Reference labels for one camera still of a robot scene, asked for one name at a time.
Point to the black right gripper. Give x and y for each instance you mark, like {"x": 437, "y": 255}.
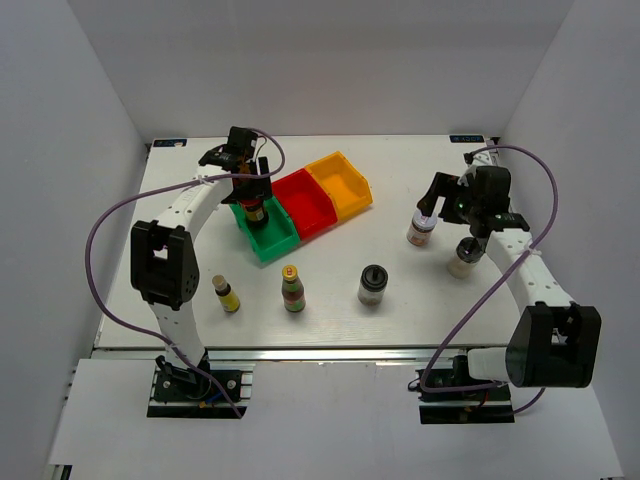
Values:
{"x": 444, "y": 186}

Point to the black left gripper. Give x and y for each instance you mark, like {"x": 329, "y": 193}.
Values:
{"x": 261, "y": 188}

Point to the red cap dark sauce jar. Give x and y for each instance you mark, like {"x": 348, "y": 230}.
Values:
{"x": 255, "y": 213}

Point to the yellow cap sauce bottle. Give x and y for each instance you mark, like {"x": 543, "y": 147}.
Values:
{"x": 292, "y": 290}

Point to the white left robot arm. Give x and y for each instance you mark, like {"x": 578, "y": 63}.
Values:
{"x": 164, "y": 268}

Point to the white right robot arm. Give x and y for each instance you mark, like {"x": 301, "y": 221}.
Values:
{"x": 555, "y": 341}

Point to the green plastic bin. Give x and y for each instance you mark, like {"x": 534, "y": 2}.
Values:
{"x": 274, "y": 239}

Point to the red plastic bin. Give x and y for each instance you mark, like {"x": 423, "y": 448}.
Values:
{"x": 307, "y": 204}

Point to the black lid white powder jar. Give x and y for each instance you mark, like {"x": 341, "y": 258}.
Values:
{"x": 466, "y": 256}

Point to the right blue corner label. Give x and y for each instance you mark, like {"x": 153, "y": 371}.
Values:
{"x": 466, "y": 138}

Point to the blue corner label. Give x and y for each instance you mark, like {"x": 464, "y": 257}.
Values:
{"x": 466, "y": 138}
{"x": 169, "y": 143}

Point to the yellow plastic bin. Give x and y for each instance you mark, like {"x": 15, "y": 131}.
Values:
{"x": 346, "y": 187}

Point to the left blue corner label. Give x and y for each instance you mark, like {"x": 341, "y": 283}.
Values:
{"x": 169, "y": 143}

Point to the black lid spice jar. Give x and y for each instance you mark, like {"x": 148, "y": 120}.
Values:
{"x": 373, "y": 283}

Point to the small yellow label bottle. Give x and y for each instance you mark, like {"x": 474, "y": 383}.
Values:
{"x": 226, "y": 295}

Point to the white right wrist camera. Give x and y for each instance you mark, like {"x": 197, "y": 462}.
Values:
{"x": 473, "y": 162}

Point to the aluminium front rail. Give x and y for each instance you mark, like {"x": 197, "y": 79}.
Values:
{"x": 247, "y": 355}

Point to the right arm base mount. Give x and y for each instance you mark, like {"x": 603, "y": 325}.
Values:
{"x": 492, "y": 406}

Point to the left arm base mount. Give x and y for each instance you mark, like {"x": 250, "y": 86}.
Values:
{"x": 181, "y": 393}

